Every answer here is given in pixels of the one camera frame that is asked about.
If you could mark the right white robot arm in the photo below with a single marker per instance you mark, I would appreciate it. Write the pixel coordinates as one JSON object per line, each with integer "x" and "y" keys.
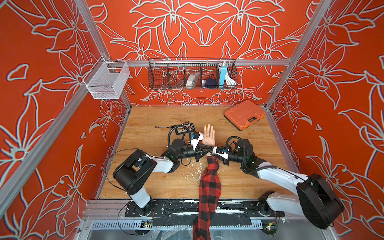
{"x": 310, "y": 195}

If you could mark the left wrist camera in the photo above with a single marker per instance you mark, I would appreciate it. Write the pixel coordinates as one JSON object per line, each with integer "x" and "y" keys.
{"x": 196, "y": 138}

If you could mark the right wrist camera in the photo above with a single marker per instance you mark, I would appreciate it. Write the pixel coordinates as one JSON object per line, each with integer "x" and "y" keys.
{"x": 223, "y": 158}

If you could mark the red black plaid sleeve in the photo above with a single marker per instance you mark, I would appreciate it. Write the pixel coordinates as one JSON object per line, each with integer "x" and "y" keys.
{"x": 209, "y": 193}

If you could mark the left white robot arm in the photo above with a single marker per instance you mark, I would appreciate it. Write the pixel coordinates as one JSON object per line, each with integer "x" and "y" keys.
{"x": 133, "y": 173}

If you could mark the clear plastic wall bin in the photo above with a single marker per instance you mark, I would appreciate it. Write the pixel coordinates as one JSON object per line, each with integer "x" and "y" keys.
{"x": 106, "y": 82}

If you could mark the orange tool case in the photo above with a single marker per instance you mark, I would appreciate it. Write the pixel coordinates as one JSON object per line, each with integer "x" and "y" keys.
{"x": 244, "y": 114}

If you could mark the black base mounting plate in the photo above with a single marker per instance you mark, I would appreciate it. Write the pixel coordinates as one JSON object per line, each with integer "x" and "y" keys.
{"x": 191, "y": 207}

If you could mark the dark blue round object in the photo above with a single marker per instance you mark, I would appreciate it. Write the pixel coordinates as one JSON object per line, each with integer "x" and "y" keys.
{"x": 210, "y": 83}

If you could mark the clear plastic bag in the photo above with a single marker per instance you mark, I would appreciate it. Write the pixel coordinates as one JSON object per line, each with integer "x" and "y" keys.
{"x": 192, "y": 81}

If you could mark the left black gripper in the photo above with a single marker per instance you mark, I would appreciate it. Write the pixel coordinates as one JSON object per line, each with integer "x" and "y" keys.
{"x": 204, "y": 148}

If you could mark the pale mannequin hand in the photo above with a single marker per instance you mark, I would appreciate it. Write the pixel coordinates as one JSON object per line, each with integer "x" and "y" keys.
{"x": 209, "y": 136}

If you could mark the black wire wall basket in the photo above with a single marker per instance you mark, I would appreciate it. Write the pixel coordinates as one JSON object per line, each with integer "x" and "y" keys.
{"x": 172, "y": 73}

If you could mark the black charging board yellow connectors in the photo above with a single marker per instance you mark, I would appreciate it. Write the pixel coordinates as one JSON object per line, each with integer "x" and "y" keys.
{"x": 181, "y": 129}

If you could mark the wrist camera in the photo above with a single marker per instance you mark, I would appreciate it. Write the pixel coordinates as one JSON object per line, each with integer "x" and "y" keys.
{"x": 223, "y": 158}
{"x": 196, "y": 138}

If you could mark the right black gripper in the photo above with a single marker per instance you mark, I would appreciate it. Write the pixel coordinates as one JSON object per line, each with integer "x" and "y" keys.
{"x": 217, "y": 150}

